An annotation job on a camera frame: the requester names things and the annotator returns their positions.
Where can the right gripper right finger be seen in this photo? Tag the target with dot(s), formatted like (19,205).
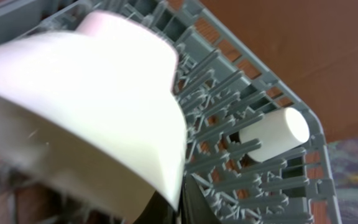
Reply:
(194,207)

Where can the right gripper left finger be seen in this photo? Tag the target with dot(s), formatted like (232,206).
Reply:
(157,211)

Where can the pink bowl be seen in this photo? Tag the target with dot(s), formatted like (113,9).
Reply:
(91,113)

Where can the white cup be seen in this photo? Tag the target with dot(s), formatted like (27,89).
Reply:
(278,132)

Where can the grey dishwasher rack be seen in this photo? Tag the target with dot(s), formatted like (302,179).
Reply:
(226,88)

